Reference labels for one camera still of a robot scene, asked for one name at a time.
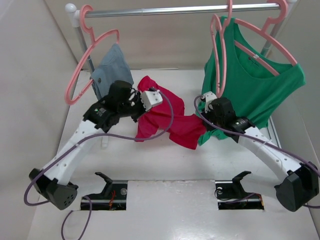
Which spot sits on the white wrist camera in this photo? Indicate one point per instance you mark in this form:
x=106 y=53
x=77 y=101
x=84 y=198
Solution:
x=208 y=98
x=151 y=99

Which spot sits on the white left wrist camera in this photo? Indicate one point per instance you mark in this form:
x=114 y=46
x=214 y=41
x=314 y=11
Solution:
x=151 y=99

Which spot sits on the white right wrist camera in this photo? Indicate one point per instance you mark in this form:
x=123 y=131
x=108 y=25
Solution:
x=208 y=98

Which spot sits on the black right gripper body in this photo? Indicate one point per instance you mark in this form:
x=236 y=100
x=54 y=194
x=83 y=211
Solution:
x=210 y=117

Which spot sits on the metal clothes rack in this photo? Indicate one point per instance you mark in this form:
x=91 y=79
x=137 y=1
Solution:
x=181 y=10

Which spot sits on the black left table bracket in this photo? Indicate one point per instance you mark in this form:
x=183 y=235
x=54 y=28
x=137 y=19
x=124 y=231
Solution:
x=113 y=196

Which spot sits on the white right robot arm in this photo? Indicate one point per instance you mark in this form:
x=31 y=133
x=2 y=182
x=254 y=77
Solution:
x=298 y=179

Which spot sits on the blue grey garment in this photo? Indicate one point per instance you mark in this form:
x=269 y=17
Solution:
x=113 y=67

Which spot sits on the pink red t shirt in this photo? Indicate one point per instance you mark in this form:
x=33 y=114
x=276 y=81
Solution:
x=185 y=129

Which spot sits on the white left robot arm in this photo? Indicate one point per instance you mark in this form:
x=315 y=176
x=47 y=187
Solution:
x=53 y=181

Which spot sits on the black table bracket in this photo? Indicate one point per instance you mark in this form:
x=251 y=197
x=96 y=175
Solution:
x=113 y=196
x=231 y=195

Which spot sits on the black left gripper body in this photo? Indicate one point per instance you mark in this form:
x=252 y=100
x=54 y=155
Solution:
x=133 y=108

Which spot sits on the green tank top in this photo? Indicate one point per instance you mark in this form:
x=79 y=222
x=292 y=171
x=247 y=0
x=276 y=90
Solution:
x=254 y=91

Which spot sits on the pink hanger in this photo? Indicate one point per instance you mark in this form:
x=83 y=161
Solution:
x=220 y=65
x=270 y=37
x=88 y=41

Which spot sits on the black right table bracket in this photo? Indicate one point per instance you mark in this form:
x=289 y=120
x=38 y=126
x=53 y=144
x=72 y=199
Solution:
x=231 y=195

